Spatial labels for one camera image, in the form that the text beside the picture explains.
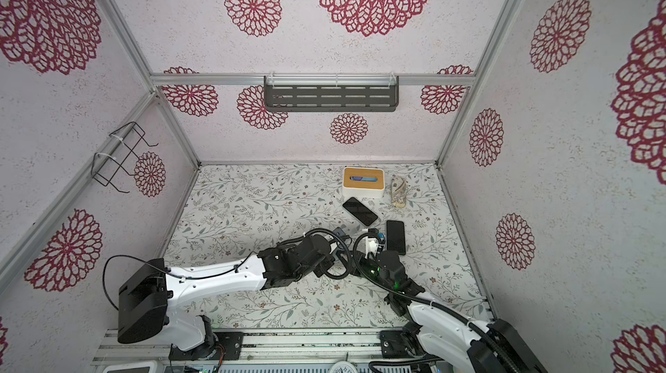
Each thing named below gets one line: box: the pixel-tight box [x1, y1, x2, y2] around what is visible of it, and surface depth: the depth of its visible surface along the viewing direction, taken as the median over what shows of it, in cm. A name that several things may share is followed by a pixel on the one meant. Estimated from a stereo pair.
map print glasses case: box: [390, 178, 408, 209], surface depth 108 cm
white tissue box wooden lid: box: [342, 166, 386, 199], surface depth 111 cm
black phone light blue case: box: [341, 196, 379, 228], surface depth 105 cm
